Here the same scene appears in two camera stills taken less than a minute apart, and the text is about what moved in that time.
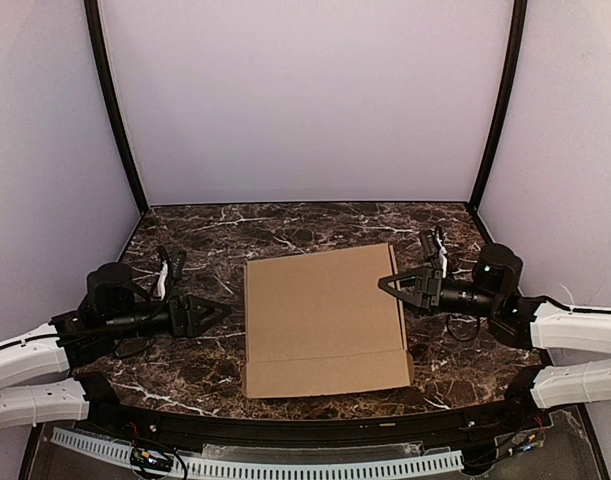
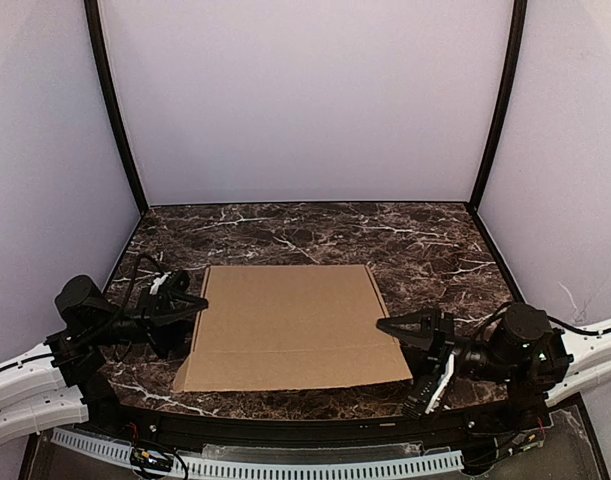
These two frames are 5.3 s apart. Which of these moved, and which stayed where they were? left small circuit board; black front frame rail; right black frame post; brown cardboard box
Moved: brown cardboard box
Stayed: right black frame post; left small circuit board; black front frame rail
